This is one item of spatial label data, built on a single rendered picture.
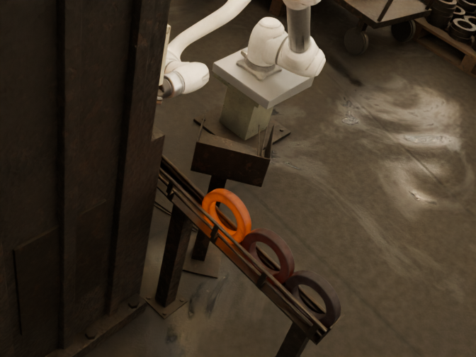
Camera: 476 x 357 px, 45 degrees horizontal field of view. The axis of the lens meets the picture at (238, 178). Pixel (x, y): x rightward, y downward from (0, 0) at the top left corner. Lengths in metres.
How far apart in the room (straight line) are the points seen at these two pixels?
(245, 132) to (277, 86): 0.35
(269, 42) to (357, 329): 1.39
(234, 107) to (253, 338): 1.30
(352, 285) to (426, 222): 0.68
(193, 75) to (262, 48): 0.80
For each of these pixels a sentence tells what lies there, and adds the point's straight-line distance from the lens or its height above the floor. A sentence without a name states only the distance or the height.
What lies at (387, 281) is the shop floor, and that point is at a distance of 2.77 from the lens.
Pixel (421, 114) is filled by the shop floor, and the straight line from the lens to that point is 3.96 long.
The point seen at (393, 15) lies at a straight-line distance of 4.29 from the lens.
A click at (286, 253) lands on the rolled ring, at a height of 0.73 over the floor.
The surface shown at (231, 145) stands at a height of 0.60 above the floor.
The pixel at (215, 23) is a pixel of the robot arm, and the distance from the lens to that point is 2.28.
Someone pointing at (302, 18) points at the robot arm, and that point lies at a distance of 2.50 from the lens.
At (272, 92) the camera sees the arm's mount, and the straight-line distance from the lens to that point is 2.87.
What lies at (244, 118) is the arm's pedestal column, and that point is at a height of 0.15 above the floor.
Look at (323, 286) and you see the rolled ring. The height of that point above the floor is 0.73.
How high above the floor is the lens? 1.97
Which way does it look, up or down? 42 degrees down
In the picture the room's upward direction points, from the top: 16 degrees clockwise
